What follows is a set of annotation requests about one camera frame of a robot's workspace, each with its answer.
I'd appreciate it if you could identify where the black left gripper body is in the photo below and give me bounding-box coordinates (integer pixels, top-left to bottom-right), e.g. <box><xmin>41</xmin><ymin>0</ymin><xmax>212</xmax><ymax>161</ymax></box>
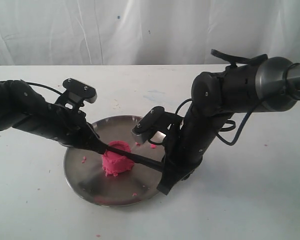
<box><xmin>22</xmin><ymin>94</ymin><xmax>100</xmax><ymax>150</ymax></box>

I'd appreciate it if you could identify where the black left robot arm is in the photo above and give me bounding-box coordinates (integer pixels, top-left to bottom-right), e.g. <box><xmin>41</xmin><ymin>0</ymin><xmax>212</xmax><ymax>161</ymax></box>
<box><xmin>0</xmin><ymin>78</ymin><xmax>107</xmax><ymax>154</ymax></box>

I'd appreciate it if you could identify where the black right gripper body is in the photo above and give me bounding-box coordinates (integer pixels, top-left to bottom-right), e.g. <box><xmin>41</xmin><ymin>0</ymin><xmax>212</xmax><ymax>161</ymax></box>
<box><xmin>165</xmin><ymin>114</ymin><xmax>205</xmax><ymax>179</ymax></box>

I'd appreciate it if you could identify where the white backdrop curtain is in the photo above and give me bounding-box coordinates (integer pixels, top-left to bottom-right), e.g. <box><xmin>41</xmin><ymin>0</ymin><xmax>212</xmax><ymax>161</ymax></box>
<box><xmin>0</xmin><ymin>0</ymin><xmax>300</xmax><ymax>65</ymax></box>

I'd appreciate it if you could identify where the round steel plate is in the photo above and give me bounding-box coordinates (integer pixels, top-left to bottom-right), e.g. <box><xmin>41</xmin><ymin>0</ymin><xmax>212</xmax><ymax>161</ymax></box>
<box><xmin>63</xmin><ymin>115</ymin><xmax>165</xmax><ymax>207</ymax></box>

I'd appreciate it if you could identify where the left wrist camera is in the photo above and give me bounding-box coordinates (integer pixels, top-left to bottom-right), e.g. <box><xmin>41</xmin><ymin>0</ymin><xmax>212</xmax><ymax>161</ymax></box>
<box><xmin>62</xmin><ymin>78</ymin><xmax>97</xmax><ymax>104</ymax></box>

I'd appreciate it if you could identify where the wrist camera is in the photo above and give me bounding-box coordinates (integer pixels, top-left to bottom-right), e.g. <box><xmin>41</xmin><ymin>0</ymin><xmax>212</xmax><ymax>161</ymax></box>
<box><xmin>131</xmin><ymin>106</ymin><xmax>170</xmax><ymax>146</ymax></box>
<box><xmin>62</xmin><ymin>78</ymin><xmax>97</xmax><ymax>104</ymax></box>

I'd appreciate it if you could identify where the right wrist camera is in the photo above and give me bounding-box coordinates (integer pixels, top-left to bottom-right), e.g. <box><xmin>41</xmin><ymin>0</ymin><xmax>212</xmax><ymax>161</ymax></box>
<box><xmin>131</xmin><ymin>106</ymin><xmax>170</xmax><ymax>146</ymax></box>

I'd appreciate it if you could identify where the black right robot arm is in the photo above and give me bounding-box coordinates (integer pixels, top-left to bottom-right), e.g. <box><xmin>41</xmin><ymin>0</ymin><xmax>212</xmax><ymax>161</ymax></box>
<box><xmin>157</xmin><ymin>57</ymin><xmax>300</xmax><ymax>194</ymax></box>

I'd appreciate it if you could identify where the black serrated knife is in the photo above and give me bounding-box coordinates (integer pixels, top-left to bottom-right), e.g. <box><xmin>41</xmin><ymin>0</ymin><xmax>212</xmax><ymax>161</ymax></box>
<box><xmin>105</xmin><ymin>145</ymin><xmax>164</xmax><ymax>173</ymax></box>

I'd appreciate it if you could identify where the pink putty mound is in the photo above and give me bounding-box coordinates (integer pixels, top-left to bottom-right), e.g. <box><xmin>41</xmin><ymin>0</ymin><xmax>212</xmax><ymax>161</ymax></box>
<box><xmin>102</xmin><ymin>140</ymin><xmax>135</xmax><ymax>177</ymax></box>

